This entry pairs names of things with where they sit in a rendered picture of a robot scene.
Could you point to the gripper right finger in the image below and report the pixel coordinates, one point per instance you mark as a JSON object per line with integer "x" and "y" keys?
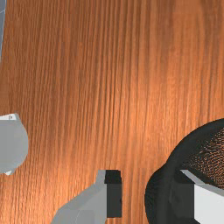
{"x": 204, "y": 207}

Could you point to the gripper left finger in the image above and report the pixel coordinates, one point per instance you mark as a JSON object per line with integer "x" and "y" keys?
{"x": 93, "y": 201}

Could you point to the dark mesh basket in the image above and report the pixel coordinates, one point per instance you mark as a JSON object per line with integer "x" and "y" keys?
{"x": 159, "y": 189}

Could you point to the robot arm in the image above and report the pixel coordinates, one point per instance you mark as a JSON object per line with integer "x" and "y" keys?
{"x": 11, "y": 143}

